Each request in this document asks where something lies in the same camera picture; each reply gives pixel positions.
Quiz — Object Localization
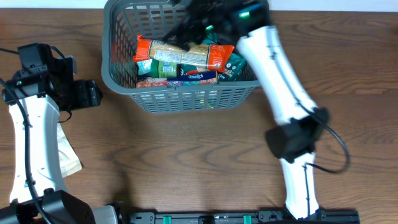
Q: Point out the red and yellow snack pack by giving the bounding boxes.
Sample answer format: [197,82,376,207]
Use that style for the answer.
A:
[133,35,234,72]

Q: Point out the green Nescafe 3in1 bag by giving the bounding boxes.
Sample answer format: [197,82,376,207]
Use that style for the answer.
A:
[180,33,246,82]

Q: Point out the colourful tissue multipack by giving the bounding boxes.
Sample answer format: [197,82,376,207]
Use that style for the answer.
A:
[136,71,218,88]

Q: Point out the green lidded small jar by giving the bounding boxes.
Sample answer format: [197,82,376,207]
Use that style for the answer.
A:
[150,59,178,78]

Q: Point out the beige paper pouch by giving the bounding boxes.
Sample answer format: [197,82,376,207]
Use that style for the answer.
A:
[57,123,83,178]

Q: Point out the light teal wipes pack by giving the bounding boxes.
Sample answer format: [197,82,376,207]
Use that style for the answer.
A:
[136,59,152,77]

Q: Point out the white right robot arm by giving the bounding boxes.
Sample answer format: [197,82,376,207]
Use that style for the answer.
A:
[163,0,328,220]

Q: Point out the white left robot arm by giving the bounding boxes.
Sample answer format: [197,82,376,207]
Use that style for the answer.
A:
[1,43,119,223]

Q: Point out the grey plastic lattice basket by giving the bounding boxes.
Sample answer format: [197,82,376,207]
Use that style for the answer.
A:
[101,0,259,113]

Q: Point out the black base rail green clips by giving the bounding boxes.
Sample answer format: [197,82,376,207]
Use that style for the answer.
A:
[127,209,361,224]

